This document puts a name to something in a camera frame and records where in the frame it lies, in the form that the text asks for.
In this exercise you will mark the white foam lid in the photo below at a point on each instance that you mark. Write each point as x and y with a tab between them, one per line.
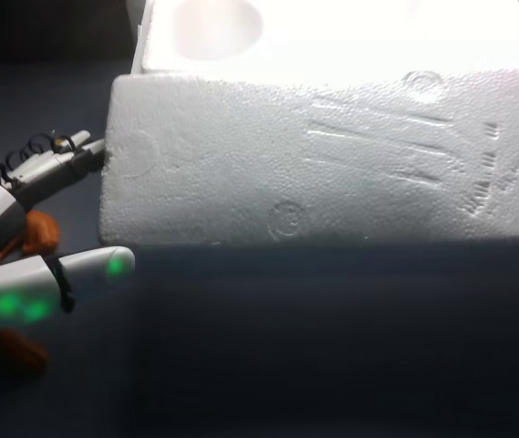
286	159

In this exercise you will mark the styrofoam tray with round wells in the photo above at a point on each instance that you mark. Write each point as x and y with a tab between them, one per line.
332	36

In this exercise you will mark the orange toy chicken drumstick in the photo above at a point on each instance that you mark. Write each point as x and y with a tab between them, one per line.
42	230

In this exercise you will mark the brown ridged toy bread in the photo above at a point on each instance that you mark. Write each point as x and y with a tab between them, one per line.
13	353

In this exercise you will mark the grey table cloth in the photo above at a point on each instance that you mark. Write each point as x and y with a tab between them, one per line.
286	342

